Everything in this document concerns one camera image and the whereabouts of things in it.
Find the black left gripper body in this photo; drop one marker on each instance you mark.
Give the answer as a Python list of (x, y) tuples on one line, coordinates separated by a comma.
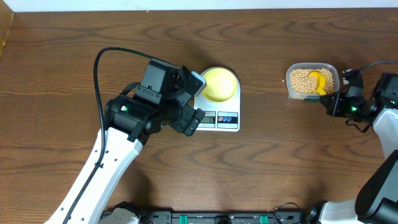
[(189, 101)]

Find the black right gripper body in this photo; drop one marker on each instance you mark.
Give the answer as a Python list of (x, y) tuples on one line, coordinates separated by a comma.
[(349, 107)]

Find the yellow plastic measuring scoop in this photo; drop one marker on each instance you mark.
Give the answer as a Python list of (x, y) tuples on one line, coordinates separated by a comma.
[(321, 82)]

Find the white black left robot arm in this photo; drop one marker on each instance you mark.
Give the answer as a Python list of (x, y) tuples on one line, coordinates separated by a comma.
[(127, 121)]

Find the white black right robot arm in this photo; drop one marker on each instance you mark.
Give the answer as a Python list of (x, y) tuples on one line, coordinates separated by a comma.
[(376, 201)]

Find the white digital kitchen scale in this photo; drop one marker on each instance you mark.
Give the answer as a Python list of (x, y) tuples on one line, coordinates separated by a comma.
[(224, 116)]

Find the pale yellow plastic bowl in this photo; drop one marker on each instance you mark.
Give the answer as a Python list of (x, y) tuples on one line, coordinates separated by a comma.
[(221, 84)]

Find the clear container of soybeans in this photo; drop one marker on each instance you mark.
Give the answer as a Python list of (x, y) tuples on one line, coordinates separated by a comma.
[(301, 87)]

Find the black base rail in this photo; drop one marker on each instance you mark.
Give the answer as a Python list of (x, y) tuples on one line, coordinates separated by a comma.
[(128, 213)]

